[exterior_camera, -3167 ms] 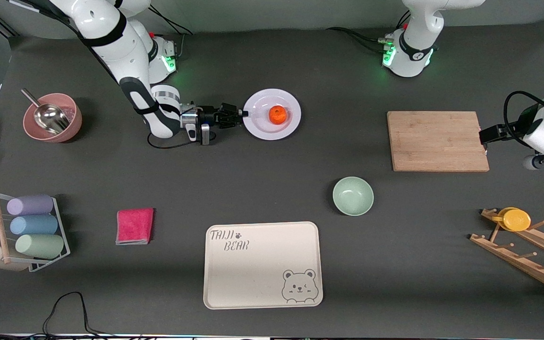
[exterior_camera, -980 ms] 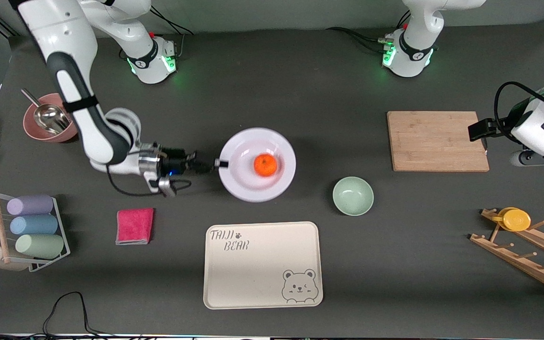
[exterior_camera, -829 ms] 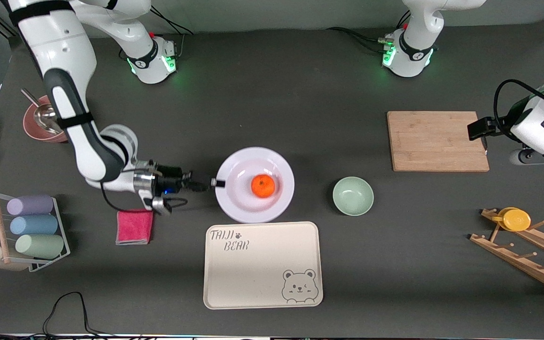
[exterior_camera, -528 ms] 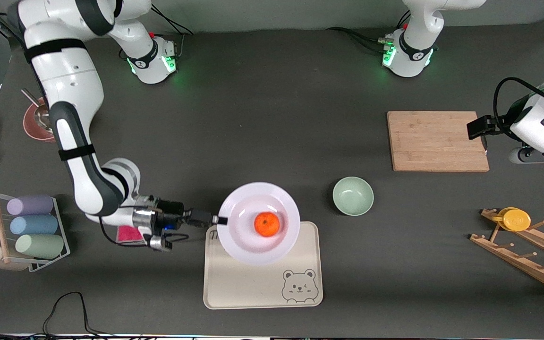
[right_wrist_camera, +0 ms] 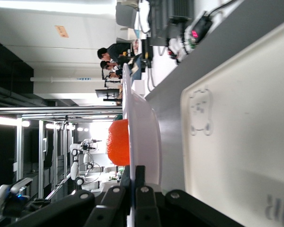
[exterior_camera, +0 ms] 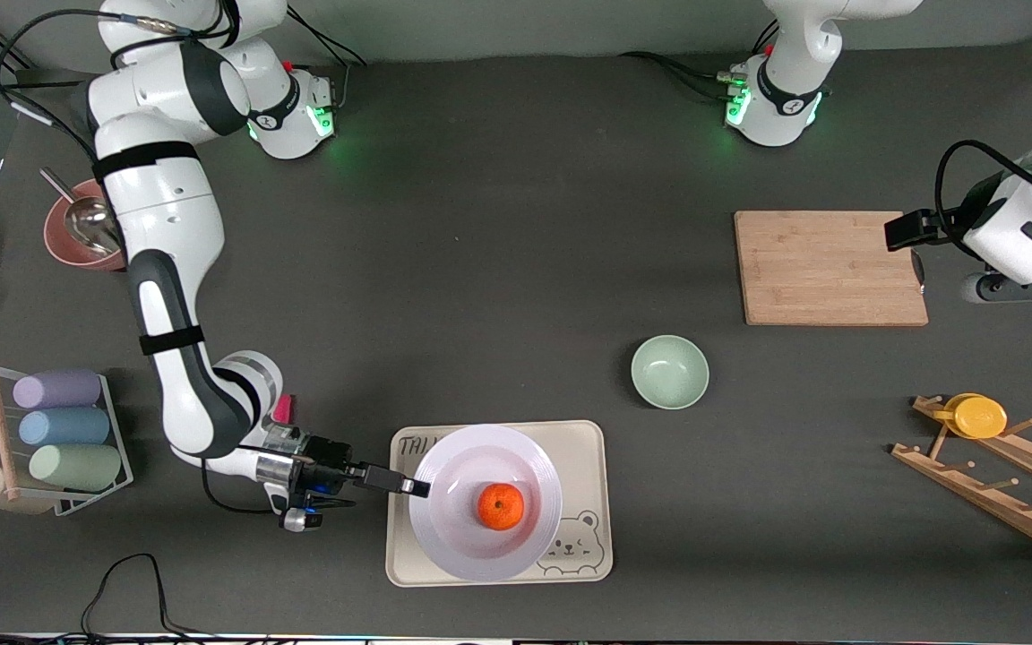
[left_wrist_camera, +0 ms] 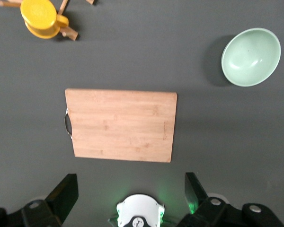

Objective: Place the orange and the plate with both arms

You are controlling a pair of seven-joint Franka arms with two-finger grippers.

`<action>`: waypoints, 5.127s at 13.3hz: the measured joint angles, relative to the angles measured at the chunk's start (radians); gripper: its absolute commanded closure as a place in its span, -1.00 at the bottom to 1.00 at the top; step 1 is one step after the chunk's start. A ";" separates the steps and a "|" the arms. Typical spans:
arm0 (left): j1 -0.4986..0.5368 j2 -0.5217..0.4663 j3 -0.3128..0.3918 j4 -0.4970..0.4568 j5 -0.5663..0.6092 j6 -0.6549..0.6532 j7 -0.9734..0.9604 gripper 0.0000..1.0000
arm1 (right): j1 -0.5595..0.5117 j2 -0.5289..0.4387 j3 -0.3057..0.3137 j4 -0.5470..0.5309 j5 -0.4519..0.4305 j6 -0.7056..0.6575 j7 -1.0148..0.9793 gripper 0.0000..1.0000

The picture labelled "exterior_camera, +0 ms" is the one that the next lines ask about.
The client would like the yellow cup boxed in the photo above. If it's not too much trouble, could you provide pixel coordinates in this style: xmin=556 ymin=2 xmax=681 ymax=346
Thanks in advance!
xmin=933 ymin=392 xmax=1009 ymax=440

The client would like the pale green bowl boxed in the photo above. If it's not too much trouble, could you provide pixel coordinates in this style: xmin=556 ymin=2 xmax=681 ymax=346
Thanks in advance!
xmin=630 ymin=334 xmax=711 ymax=411

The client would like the black looped cable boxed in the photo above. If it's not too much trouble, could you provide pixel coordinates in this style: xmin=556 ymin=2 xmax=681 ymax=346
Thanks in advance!
xmin=77 ymin=553 xmax=212 ymax=641

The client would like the orange fruit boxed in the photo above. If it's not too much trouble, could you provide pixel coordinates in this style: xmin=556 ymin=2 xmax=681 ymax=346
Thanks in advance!
xmin=477 ymin=483 xmax=526 ymax=532

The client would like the metal scoop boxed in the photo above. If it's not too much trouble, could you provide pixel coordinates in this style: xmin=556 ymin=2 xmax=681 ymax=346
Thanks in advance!
xmin=39 ymin=167 xmax=123 ymax=257

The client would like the cream bear print tray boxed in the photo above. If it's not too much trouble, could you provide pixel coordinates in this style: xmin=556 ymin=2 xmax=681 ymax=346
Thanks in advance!
xmin=385 ymin=419 xmax=614 ymax=589

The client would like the blue cup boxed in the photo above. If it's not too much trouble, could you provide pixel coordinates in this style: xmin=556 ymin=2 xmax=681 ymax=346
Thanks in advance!
xmin=18 ymin=407 xmax=111 ymax=447

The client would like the white round plate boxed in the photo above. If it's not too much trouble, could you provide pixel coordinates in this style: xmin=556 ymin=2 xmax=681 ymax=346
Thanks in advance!
xmin=408 ymin=425 xmax=563 ymax=583

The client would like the pink ribbed bowl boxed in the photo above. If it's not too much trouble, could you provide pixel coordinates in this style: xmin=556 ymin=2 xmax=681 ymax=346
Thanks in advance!
xmin=43 ymin=177 xmax=128 ymax=272

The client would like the purple cup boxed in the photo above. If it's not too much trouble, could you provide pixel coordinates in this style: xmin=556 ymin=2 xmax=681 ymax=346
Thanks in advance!
xmin=13 ymin=369 xmax=103 ymax=410

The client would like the wooden cutting board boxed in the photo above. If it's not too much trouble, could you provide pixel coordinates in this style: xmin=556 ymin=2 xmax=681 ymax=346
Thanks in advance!
xmin=734 ymin=211 xmax=930 ymax=328

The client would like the wooden peg rack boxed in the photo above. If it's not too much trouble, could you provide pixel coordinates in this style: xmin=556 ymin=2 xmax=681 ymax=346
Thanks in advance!
xmin=890 ymin=394 xmax=1032 ymax=565

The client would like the green cup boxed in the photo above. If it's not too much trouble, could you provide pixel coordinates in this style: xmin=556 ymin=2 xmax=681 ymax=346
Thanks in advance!
xmin=29 ymin=443 xmax=123 ymax=493

